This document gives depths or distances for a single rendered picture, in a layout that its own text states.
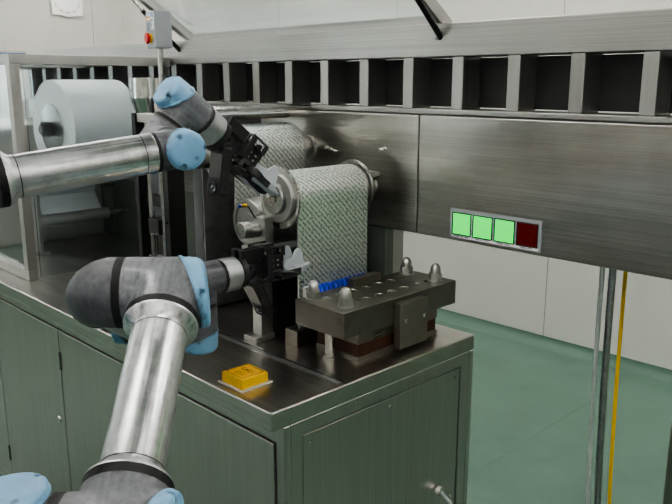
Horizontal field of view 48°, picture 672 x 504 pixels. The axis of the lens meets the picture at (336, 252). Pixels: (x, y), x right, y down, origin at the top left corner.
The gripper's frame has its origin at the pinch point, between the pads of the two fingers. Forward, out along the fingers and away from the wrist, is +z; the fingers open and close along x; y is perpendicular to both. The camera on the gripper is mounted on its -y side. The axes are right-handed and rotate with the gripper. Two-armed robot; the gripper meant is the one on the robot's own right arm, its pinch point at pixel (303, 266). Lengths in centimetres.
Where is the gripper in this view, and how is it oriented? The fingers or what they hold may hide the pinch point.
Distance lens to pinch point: 178.5
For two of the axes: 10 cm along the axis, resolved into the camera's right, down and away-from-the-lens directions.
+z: 7.1, -1.5, 6.8
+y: 0.0, -9.8, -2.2
